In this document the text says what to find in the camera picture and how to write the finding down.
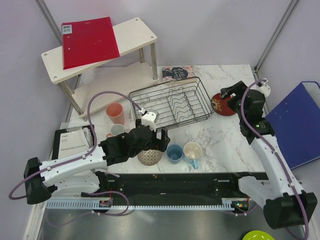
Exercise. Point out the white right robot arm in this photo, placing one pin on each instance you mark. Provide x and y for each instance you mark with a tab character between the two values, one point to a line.
284	201

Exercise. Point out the small blue cup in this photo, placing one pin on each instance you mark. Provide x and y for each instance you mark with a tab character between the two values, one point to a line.
174	153

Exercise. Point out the red folder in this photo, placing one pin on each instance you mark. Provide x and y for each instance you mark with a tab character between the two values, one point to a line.
88	41

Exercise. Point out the dark brown plate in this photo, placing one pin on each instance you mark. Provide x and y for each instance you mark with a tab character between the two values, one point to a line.
220	106

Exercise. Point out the pink patterned ceramic mug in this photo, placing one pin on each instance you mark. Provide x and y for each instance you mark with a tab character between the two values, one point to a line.
116	130

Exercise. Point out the blue ring binder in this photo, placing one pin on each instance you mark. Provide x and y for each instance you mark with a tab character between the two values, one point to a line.
296	122

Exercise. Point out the black clipboard with paper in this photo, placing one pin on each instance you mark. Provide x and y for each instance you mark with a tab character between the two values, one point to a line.
71	141

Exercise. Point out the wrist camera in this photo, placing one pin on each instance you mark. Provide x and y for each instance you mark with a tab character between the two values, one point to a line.
149	118
263	87

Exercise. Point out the black wire dish rack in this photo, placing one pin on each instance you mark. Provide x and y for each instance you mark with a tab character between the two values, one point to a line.
178	103

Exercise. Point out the green plastic bowl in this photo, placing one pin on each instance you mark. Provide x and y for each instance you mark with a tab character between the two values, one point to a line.
257	235

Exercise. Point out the white two-tier shelf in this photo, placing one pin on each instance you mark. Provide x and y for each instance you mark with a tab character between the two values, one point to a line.
81	83

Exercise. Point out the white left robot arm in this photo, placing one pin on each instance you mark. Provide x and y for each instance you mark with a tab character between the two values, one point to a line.
41	177

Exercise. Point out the paperback book with dark cover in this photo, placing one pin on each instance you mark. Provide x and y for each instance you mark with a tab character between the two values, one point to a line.
174	73

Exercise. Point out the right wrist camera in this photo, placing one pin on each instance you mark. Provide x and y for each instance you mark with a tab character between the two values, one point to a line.
263	87

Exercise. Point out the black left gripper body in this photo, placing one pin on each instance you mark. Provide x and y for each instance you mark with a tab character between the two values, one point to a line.
150	145

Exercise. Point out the brown patterned ceramic bowl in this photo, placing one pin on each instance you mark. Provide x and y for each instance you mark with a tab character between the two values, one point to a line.
149	157

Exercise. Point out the light blue ceramic mug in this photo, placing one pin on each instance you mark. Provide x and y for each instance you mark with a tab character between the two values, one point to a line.
192	152

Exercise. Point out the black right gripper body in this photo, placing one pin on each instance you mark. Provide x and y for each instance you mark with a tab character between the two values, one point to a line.
235	102

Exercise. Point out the tall pink plastic cup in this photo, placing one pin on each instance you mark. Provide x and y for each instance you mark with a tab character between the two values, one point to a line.
115	112

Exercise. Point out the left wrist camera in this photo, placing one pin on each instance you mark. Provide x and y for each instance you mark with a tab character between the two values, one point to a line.
149	118

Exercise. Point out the white slotted cable duct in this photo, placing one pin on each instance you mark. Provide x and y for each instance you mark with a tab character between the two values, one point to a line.
120	204

